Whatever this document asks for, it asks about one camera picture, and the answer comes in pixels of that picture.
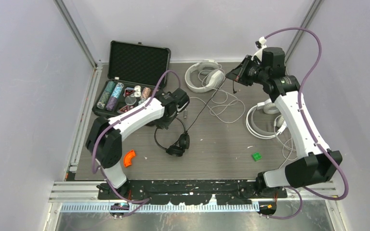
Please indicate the black wired headphones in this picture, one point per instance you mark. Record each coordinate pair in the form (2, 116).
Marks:
(179, 147)

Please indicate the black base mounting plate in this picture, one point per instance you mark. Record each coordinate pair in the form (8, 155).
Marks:
(189, 192)

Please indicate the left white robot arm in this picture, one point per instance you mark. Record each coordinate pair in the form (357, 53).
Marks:
(107, 134)

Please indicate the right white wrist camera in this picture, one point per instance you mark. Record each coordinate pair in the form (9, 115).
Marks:
(260, 45)

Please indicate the green toy brick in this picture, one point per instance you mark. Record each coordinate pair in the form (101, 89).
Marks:
(256, 156)

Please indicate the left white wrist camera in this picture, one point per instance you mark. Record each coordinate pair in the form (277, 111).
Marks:
(183, 110)

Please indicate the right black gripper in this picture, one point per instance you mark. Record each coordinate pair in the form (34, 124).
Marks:
(239, 74)

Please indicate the white headphones at back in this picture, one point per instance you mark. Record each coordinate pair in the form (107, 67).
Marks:
(209, 76)

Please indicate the white grey headphones at right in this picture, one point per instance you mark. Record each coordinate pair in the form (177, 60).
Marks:
(266, 124)

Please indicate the orange curved plastic piece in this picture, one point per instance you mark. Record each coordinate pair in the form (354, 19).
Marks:
(127, 160)

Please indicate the black poker chip case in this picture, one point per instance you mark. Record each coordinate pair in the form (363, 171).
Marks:
(132, 67)

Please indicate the aluminium slotted rail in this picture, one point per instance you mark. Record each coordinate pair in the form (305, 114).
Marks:
(111, 207)

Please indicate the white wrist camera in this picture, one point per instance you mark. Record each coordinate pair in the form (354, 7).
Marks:
(183, 110)
(260, 45)

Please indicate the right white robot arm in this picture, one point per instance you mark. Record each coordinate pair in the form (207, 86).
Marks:
(316, 162)

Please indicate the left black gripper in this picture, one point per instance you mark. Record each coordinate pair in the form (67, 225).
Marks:
(162, 124)

